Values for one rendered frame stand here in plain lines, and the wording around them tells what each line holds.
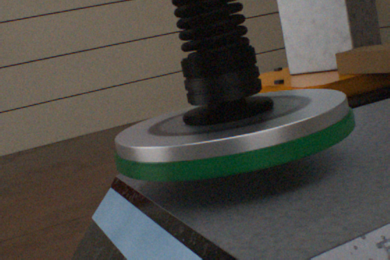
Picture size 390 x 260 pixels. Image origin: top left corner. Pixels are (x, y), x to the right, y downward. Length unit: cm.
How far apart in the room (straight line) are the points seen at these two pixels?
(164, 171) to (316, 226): 12
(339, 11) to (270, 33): 612
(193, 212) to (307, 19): 102
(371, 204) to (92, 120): 627
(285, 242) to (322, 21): 107
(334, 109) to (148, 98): 634
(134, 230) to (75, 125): 610
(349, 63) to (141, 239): 88
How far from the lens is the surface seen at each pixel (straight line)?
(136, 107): 671
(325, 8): 137
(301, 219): 37
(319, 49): 138
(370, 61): 120
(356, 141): 55
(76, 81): 654
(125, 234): 48
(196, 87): 46
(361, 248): 33
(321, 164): 49
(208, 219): 40
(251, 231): 36
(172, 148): 40
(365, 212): 37
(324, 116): 42
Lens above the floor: 94
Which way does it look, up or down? 9 degrees down
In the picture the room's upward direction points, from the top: 11 degrees counter-clockwise
